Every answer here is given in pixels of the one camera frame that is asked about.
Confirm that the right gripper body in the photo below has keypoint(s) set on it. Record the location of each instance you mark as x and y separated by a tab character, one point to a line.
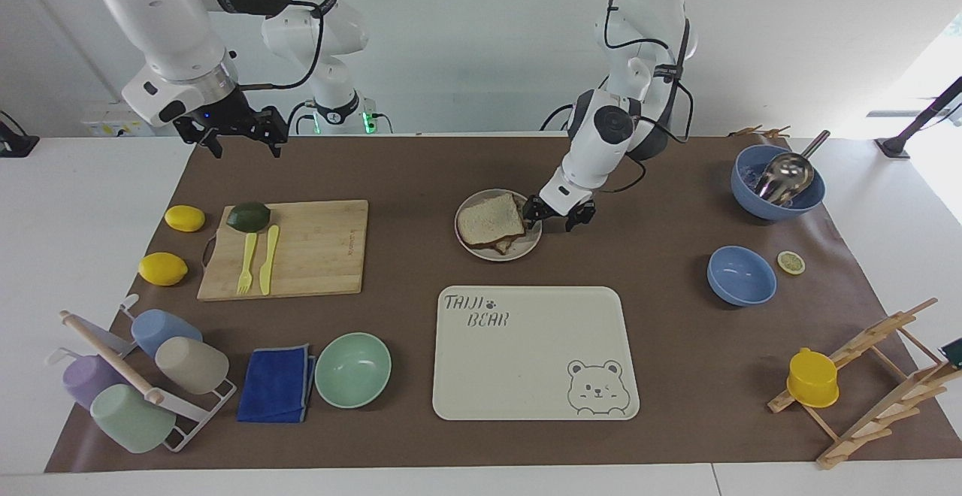
225	114

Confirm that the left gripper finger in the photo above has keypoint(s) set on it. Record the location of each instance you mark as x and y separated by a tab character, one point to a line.
531	212
580	219

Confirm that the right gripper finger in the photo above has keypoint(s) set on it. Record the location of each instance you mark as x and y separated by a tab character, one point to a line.
273	128
197	135

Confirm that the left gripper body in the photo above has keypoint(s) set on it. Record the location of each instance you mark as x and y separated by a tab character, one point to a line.
558	210

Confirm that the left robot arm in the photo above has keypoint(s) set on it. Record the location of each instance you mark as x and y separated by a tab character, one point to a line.
601	143

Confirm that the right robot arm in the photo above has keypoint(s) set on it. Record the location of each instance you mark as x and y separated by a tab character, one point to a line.
161	26

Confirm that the round grey plate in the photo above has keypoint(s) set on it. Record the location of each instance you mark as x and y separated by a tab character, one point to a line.
481	252

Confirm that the bread slice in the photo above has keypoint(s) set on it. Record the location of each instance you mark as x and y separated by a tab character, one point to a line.
488	219
511	244

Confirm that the yellow lemon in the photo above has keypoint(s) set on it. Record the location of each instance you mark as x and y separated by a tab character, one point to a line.
162	269
185	218

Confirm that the white power strip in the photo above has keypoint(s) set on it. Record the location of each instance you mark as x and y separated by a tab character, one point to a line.
113	124

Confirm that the dark green avocado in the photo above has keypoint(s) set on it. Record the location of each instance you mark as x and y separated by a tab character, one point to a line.
249	217

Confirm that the bamboo cutting board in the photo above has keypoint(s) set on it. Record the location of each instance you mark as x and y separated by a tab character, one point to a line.
316	252

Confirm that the yellow-green plastic knife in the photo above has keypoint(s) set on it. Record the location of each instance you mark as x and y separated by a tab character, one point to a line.
268	259

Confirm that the yellow-green plastic fork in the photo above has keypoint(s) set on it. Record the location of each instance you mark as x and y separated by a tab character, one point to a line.
246	259

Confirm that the cream tray with bear print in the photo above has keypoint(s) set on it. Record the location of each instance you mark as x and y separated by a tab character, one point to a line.
518	361

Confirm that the small blue bowl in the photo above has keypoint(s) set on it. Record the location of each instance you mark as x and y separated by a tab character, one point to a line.
740	278

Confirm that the large blue bowl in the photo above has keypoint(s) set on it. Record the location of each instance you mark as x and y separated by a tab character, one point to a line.
751	195

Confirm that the black stand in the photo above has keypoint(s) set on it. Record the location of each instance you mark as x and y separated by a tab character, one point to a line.
921	116
16	143

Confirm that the blue plastic cup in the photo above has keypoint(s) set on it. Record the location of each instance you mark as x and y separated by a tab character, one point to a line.
161	329

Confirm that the small wooden rack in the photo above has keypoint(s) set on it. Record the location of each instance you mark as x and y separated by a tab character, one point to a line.
759	132

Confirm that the metal scoop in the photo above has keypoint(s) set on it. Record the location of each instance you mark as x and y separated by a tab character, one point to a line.
785	173

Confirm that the lemon slice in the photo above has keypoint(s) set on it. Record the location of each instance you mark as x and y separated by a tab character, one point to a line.
791	262

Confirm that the beige plastic cup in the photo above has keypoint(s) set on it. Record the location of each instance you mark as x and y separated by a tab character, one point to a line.
194	364

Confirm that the white cup rack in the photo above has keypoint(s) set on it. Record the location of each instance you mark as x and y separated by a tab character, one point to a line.
113	357

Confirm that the green bowl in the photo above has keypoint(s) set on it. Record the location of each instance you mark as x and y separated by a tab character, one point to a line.
353	370

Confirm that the blue folded cloth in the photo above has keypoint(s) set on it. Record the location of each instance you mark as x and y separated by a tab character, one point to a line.
274	383

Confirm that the purple plastic cup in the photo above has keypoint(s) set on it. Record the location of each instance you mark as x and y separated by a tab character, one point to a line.
86	379

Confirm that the yellow cup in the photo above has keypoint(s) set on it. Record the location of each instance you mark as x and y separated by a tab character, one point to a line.
812	377

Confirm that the green plastic cup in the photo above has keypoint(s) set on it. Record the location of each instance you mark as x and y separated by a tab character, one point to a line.
129	421

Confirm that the wooden drying rack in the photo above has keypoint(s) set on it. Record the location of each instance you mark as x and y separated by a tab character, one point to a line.
887	406

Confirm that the dark green object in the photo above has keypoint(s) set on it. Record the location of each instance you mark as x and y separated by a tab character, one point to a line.
953	352

